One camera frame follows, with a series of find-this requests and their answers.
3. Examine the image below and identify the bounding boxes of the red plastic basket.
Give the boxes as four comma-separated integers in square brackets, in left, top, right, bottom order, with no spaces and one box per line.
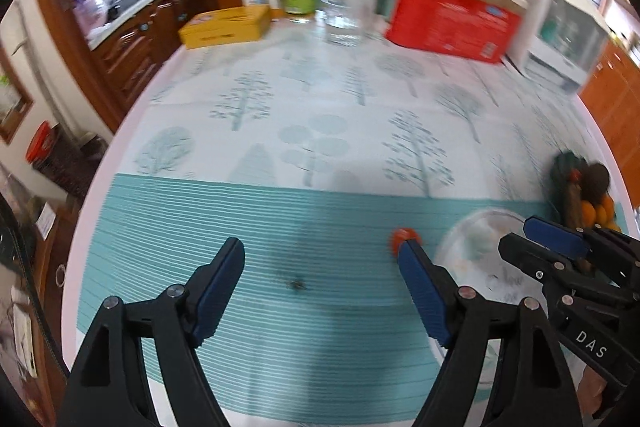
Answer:
[25,121,56,164]

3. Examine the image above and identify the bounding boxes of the brown spotted banana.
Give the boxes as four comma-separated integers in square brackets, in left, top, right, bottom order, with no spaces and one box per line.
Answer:
[562,182,583,228]

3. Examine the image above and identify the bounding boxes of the yellow flat box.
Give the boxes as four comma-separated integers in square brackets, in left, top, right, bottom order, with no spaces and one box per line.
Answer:
[178,5,273,50]

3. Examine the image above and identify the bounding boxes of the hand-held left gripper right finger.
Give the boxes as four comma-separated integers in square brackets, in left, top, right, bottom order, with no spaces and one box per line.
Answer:
[397,239,583,427]

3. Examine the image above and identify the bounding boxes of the empty clear glass jar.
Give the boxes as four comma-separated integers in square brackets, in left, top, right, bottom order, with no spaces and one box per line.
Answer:
[316,0,364,46]

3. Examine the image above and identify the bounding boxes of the dark green scalloped plate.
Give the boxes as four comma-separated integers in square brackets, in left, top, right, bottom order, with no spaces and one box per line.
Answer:
[549,151,626,234]

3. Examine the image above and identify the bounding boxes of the wooden picture frame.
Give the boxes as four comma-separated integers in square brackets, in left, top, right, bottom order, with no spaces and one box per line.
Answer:
[0,49,35,144]

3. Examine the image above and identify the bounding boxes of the person's right hand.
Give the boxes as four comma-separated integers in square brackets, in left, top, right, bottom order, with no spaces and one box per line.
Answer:
[582,359,609,416]

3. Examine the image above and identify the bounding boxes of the clear glass floral plate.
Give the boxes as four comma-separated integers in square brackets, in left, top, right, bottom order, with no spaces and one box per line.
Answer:
[434,207,568,390]

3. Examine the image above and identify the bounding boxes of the black cable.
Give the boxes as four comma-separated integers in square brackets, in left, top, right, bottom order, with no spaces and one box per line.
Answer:
[0,194,71,378]

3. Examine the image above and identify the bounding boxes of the teal striped placemat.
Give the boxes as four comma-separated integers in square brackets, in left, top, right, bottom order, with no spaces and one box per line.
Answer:
[75,173,626,403]

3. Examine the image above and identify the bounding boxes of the orange wooden cabinets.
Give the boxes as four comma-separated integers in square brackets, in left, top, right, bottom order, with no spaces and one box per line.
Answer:
[579,41,640,170]

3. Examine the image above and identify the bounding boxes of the white countertop appliance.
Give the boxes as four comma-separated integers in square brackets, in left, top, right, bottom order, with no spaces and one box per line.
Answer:
[506,0,615,96]

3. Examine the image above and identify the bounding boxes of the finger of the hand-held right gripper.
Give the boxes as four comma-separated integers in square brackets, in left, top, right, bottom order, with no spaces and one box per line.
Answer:
[499,233,640,308]
[524,216,640,293]

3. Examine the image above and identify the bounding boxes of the tree print tablecloth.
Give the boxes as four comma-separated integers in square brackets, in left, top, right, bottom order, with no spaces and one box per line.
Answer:
[107,19,603,202]

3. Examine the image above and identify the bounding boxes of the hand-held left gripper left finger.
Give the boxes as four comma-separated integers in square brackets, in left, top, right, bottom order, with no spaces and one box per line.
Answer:
[62,237,246,427]

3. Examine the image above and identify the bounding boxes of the small orange-red tomato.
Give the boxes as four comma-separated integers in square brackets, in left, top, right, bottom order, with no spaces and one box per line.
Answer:
[390,228,423,258]

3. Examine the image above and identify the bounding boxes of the dark wooden kitchen cabinets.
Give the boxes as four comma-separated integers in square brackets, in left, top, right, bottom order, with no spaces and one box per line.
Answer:
[30,0,218,130]

